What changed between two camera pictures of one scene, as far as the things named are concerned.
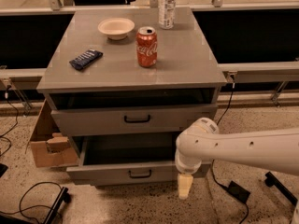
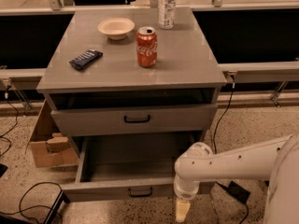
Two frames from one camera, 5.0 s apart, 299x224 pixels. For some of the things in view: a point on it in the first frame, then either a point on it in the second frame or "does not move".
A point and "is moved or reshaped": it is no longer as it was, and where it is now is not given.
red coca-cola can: (147, 47) does not move
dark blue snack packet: (85, 59) does not move
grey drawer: (149, 159) is moved or reshaped
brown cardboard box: (49, 147) does not move
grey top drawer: (129, 121) does not move
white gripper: (186, 167) -> (184, 191)
